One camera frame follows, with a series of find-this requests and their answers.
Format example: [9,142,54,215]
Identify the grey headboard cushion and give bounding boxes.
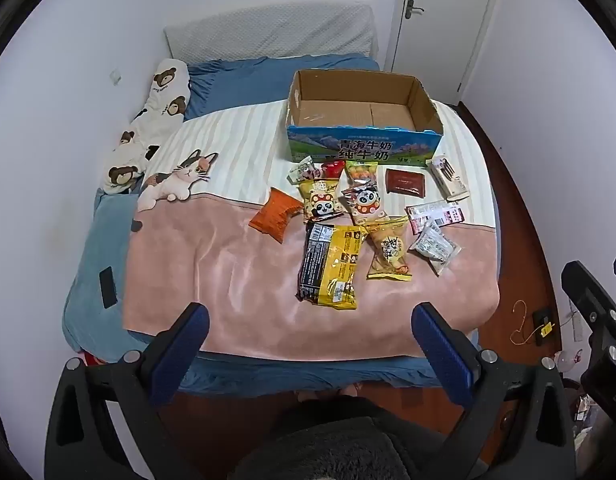
[163,2,379,65]

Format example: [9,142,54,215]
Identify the white door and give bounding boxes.
[388,0,504,106]

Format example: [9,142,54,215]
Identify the person's foot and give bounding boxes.
[297,382,364,404]

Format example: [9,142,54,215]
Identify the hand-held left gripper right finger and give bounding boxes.
[410,301,576,480]

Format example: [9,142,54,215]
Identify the cardboard box with blue print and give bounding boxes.
[286,70,444,167]

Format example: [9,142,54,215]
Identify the pink white snack packet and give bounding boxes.
[405,200,466,235]

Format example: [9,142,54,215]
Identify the yellow panda snack packet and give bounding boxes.
[299,178,345,223]

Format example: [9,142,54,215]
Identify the cat print blanket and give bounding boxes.
[122,99,504,361]

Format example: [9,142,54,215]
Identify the white red panda snack packet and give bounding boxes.
[339,183,390,226]

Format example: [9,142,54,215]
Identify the white chocolate stick box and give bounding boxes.
[427,154,471,201]

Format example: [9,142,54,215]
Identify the large yellow black noodle packet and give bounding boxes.
[296,222,369,310]

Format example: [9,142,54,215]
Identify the black floor socket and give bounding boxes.
[533,310,556,346]

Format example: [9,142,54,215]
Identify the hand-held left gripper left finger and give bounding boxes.
[44,302,211,480]

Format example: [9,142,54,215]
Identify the green candy packet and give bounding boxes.
[344,159,380,188]

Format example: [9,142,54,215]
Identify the blue bed sheet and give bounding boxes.
[62,55,499,403]

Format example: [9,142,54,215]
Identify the orange cable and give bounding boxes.
[510,300,536,346]

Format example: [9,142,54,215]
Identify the grey white snack packet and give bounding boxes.
[408,220,462,276]

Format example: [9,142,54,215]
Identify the small white snack packet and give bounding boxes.
[287,156,316,184]

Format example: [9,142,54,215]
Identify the black phone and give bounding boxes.
[98,267,119,310]

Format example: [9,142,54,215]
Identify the orange snack packet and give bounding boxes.
[249,187,304,244]

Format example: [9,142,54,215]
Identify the bear print pillow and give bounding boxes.
[100,57,191,195]

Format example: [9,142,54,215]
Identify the person's grey fleece clothing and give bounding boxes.
[228,395,424,480]

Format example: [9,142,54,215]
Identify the brown snack packet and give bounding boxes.
[384,168,428,197]

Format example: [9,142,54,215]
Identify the yellow bread packet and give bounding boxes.
[364,216,414,281]

